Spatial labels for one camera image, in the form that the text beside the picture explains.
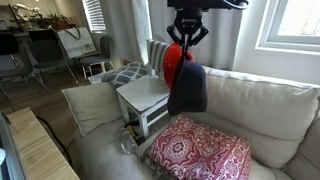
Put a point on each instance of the grey visitor chair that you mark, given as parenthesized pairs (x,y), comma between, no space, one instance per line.
(98,56)

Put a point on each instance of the white window blinds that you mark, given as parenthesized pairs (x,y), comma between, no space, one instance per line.
(95,16)

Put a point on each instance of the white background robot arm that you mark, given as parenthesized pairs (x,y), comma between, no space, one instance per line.
(25,11)

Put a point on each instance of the yellow black tool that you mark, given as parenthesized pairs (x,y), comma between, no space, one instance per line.
(133,131)

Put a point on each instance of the white framed window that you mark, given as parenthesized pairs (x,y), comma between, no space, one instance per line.
(293,23)

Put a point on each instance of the grey white lattice pillow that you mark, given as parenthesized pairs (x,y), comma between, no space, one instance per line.
(125,75)

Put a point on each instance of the grey white striped cloth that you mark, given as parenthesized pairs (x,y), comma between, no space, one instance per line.
(156,53)

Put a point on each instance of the aluminium frame rail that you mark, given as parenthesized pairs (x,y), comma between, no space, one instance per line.
(8,150)

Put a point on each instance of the small white wooden chair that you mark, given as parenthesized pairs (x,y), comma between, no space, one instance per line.
(143,93)

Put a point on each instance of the light grey curtain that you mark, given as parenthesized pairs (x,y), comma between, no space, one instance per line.
(220,36)

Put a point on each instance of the clear plastic bottle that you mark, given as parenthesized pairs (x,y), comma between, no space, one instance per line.
(128,143)

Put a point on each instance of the black mesh office chair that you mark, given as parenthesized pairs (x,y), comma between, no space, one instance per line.
(10,56)

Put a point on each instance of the potted plant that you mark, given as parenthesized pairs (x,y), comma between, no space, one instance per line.
(60,21)

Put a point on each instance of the red patterned pillow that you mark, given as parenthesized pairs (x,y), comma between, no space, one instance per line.
(200,150)

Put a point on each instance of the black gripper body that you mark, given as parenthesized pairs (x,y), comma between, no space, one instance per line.
(189,20)

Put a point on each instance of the beige fabric sofa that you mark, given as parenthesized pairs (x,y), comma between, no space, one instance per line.
(260,106)

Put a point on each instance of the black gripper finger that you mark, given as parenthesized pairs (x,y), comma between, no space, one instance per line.
(175,35)
(199,36)

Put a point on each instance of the loose beige cushion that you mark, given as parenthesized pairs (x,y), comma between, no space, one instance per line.
(93,103)

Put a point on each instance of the white tote bag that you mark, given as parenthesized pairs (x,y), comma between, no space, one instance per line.
(76,41)

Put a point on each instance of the light wooden table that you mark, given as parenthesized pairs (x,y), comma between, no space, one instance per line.
(36,150)

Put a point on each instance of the dark navy fedora hat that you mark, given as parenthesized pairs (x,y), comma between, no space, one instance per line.
(188,90)

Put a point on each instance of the shiny red fedora hat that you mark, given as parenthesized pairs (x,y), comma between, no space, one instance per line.
(171,63)

